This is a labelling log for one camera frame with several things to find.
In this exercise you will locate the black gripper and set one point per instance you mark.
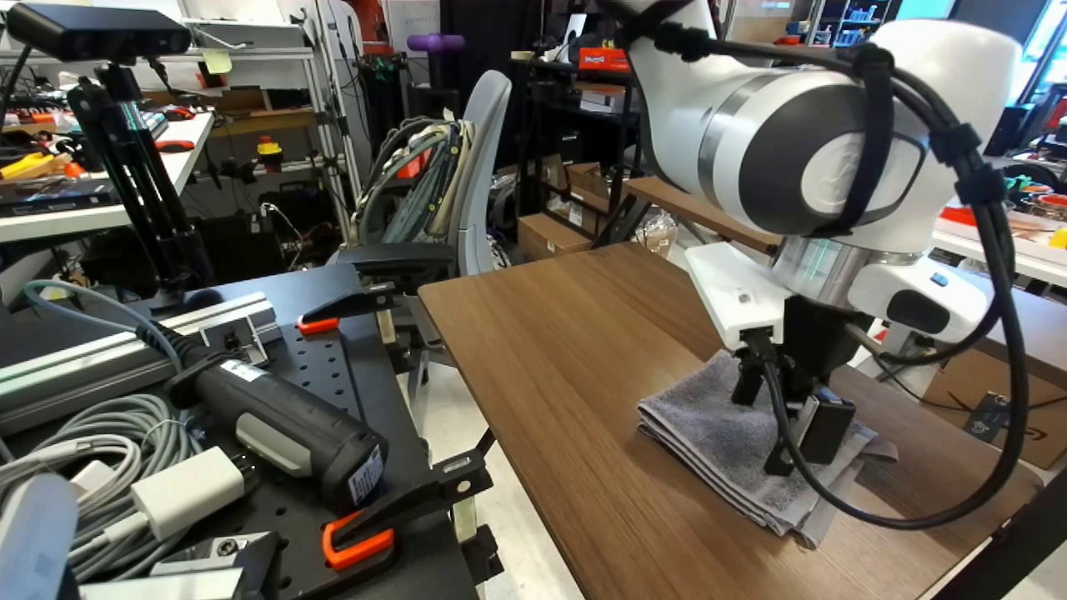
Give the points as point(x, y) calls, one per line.
point(820, 339)

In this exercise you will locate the grey towel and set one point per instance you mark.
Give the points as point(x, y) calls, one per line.
point(721, 444)

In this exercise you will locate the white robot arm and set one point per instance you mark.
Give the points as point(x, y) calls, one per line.
point(769, 122)

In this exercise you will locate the flat cardboard box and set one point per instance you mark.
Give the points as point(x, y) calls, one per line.
point(1001, 401)

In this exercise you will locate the white side desk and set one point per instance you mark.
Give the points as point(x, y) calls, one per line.
point(1013, 250)

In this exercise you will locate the brown cardboard box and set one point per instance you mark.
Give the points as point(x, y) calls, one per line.
point(554, 236)

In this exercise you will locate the grey office chair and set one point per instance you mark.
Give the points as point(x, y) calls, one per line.
point(488, 168)

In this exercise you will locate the black perforated mounting board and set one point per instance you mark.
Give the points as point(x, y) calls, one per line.
point(335, 387)

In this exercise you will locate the black handheld power tool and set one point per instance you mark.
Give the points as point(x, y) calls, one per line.
point(287, 429)

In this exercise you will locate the purple dumbbell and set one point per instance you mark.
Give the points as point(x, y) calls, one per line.
point(435, 46)

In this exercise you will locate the white power adapter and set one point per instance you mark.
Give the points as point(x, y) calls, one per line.
point(188, 494)

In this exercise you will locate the short silver aluminium extrusion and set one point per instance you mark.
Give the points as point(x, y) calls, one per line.
point(201, 567)

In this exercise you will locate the long silver aluminium extrusion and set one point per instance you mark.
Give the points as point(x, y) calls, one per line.
point(102, 367)

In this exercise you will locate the cluttered white workbench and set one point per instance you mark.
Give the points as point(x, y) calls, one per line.
point(68, 188)

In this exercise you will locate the blurred white rounded object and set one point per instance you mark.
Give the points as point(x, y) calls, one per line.
point(35, 546)

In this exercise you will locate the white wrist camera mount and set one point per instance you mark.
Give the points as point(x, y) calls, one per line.
point(735, 289)

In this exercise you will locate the black camera tripod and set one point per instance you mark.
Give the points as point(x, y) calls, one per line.
point(139, 177)

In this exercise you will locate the black stereo camera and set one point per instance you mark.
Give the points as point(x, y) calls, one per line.
point(96, 30)

